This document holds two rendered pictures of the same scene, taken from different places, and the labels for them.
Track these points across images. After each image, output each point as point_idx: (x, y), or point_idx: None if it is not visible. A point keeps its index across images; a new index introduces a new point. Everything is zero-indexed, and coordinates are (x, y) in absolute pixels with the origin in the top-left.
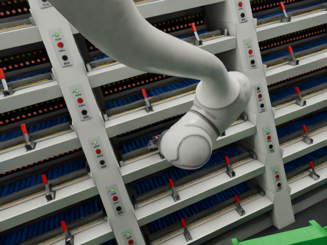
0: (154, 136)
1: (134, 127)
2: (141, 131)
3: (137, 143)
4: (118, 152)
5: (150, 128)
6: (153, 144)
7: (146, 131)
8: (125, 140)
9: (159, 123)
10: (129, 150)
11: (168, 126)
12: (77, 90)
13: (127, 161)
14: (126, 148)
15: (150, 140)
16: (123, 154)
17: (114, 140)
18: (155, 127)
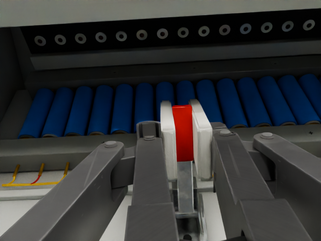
0: (168, 104)
1: (21, 9)
2: (135, 51)
3: (96, 104)
4: (16, 115)
5: (177, 49)
6: (123, 180)
7: (154, 61)
8: (59, 74)
9: (222, 38)
10: (44, 127)
11: (259, 63)
12: None
13: (12, 177)
14: (40, 109)
15: (101, 154)
16: (0, 145)
17: (28, 58)
18: (199, 53)
